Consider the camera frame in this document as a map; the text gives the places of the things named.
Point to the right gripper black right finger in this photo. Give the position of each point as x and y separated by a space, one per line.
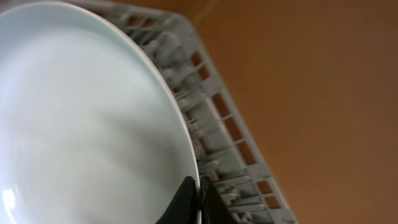
213 208

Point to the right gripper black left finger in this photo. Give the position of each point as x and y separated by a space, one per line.
183 207

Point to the light blue plate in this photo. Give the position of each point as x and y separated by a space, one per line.
90 132

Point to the grey dishwasher rack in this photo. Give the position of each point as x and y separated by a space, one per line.
227 155

